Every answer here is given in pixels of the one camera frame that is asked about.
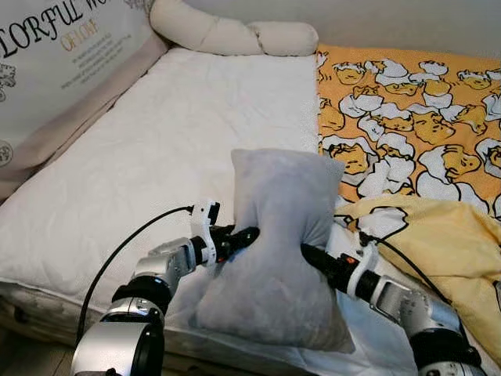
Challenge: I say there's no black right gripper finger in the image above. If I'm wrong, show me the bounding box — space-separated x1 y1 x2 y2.
301 243 339 273

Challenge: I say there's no grey pillow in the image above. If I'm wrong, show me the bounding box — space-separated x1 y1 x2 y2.
193 147 357 355

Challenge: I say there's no yellow egg-print blanket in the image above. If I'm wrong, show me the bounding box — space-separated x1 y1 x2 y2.
315 45 501 361

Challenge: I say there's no white quilted mattress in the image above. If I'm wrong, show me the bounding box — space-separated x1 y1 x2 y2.
0 45 416 376

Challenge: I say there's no grey quilted bed base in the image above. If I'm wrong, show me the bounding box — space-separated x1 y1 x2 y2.
0 278 196 376

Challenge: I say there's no beige bolster pillow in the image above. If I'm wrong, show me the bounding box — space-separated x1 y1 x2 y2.
149 0 320 57

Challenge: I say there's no grey printed headboard cushion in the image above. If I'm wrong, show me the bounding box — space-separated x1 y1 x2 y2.
0 0 169 203

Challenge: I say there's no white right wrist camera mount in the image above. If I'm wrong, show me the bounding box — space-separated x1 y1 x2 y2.
344 227 384 302

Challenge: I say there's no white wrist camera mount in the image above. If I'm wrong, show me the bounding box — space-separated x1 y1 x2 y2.
344 227 384 302
190 201 222 266

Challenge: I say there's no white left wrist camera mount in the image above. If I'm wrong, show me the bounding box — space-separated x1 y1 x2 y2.
190 201 222 266

